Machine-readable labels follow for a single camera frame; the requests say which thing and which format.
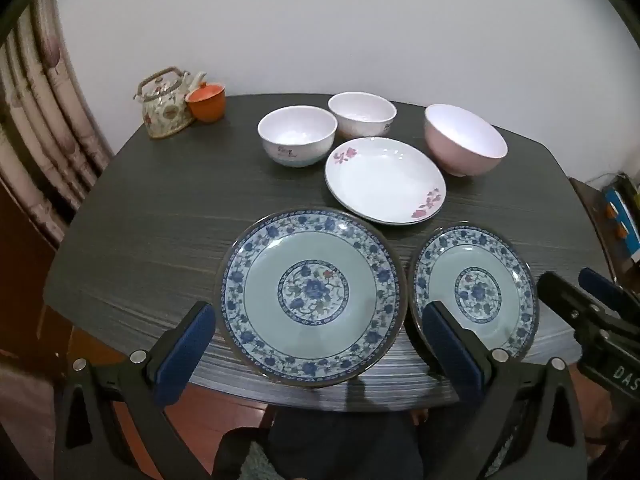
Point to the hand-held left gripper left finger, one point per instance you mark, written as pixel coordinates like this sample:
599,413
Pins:
185,355

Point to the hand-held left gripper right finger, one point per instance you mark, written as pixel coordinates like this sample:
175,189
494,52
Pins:
450,355

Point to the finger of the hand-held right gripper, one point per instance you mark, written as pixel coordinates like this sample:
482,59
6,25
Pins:
600,285
560,292

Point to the small blue floral plate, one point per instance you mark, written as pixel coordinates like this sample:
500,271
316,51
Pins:
480,285

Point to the large blue floral plate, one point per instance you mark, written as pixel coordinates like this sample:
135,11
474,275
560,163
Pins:
310,290

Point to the pink bowl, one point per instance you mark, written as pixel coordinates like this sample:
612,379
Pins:
460,155

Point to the white plate with pink flowers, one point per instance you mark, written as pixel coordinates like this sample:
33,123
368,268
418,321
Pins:
385,180

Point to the white bowl with blue band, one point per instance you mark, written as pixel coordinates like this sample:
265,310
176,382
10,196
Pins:
295,130

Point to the white bowl with orange band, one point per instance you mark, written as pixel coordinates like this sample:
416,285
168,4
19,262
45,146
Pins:
360,110

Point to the blue box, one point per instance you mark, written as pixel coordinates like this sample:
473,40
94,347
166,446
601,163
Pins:
625,225

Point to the wooden side shelf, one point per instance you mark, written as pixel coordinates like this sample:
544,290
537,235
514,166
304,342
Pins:
590,210

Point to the person's dark trousers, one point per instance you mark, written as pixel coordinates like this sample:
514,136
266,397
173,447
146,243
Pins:
340,450

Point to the brown wooden cabinet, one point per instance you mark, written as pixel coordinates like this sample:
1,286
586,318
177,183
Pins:
20,270

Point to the floral ceramic teapot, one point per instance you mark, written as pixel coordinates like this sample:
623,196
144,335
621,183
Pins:
162,110

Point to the orange cup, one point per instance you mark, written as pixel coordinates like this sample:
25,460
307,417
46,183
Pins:
205,107

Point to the striped beige curtain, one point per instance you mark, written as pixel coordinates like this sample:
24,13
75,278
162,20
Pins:
45,125

